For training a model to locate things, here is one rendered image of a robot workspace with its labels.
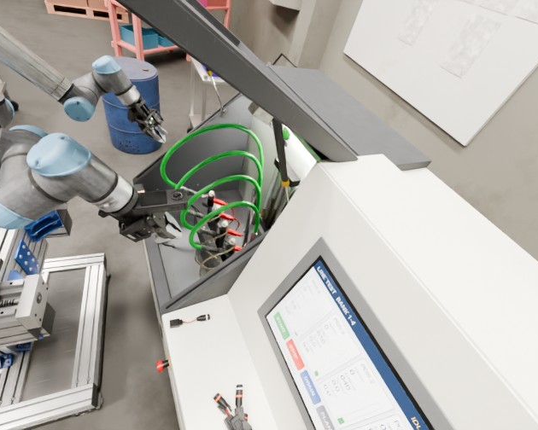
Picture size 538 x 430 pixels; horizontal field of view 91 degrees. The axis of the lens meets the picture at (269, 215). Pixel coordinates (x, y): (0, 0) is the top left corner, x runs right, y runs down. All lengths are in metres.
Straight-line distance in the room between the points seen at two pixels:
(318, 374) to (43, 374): 1.43
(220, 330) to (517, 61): 2.00
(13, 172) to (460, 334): 0.75
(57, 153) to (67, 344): 1.42
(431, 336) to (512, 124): 1.70
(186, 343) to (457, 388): 0.68
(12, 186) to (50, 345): 1.36
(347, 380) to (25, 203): 0.66
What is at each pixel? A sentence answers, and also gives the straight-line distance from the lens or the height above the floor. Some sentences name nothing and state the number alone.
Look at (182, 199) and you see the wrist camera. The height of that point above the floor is 1.43.
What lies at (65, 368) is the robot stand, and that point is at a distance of 1.80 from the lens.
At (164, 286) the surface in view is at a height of 0.95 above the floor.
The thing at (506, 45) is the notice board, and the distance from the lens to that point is 2.18.
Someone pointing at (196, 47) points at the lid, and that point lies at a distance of 0.38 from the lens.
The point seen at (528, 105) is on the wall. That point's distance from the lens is 2.07.
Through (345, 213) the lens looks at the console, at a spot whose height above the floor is 1.52.
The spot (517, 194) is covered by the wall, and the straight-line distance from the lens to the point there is 2.04.
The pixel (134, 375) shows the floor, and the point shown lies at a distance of 1.93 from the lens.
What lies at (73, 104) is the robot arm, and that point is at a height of 1.37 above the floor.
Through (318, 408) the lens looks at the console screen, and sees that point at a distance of 0.73.
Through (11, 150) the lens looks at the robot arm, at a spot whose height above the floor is 1.49.
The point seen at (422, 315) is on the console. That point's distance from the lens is 0.51.
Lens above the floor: 1.86
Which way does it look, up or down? 45 degrees down
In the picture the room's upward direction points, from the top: 19 degrees clockwise
